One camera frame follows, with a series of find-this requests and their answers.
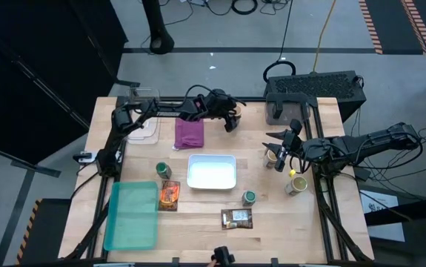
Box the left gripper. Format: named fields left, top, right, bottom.
left=205, top=88, right=240, bottom=134

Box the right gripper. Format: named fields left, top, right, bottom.
left=262, top=128, right=306, bottom=172

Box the green-lid glass spice jar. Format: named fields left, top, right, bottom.
left=156, top=161, right=173, bottom=180
left=241, top=190, right=257, bottom=208

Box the brown spice packet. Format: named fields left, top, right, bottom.
left=220, top=208, right=254, bottom=231

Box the orange spice packet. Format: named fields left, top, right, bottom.
left=158, top=179, right=182, bottom=212

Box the gray plastic bin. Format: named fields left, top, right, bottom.
left=264, top=92, right=312, bottom=126

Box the purple folded cloth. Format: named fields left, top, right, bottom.
left=173, top=100, right=205, bottom=150

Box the white plastic storage bin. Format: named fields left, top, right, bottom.
left=186, top=154, right=238, bottom=191

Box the black perforated computer case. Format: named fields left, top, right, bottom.
left=263, top=70, right=367, bottom=122

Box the clear plastic container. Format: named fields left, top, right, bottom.
left=124, top=87, right=162, bottom=145

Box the white paper sheet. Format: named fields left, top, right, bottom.
left=359, top=189, right=406, bottom=243

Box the black stand pole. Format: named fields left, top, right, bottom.
left=141, top=0, right=176, bottom=56

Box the black handheld object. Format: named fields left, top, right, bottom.
left=211, top=245, right=236, bottom=267

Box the teal plastic tray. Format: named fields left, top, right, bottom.
left=103, top=180, right=160, bottom=252

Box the black curtain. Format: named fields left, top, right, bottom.
left=0, top=0, right=129, bottom=166

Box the black yellow-striped platform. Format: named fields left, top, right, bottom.
left=15, top=198, right=73, bottom=266

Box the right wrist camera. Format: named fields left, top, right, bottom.
left=288, top=118, right=304, bottom=135

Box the black table frame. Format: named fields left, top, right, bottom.
left=64, top=95, right=375, bottom=267

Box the black cable loop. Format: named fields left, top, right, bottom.
left=262, top=59, right=297, bottom=85

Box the long black cable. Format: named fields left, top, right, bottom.
left=277, top=0, right=294, bottom=62

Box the black cable coil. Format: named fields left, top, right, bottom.
left=231, top=0, right=259, bottom=16

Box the yellow cable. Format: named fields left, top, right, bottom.
left=311, top=0, right=338, bottom=73

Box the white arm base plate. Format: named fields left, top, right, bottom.
left=73, top=151, right=99, bottom=165

